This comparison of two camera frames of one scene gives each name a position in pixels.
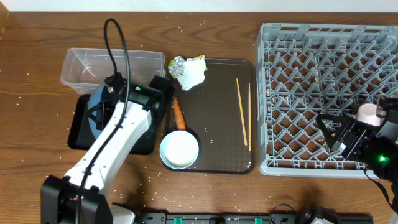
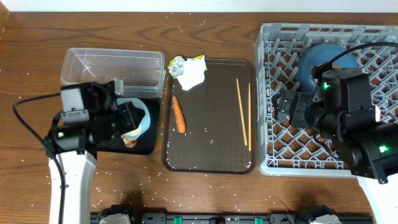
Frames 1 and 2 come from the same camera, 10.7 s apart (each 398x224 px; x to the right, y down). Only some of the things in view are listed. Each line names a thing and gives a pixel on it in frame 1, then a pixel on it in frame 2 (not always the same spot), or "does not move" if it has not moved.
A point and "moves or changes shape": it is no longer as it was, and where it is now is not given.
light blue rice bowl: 179,149 moves or changes shape
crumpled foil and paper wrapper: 189,73 does not move
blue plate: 102,94 moves or changes shape
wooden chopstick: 242,112 does not move
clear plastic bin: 85,69 does not move
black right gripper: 342,137 -> 298,112
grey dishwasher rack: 304,70 does not move
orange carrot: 180,121 does not move
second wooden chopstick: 250,143 does not move
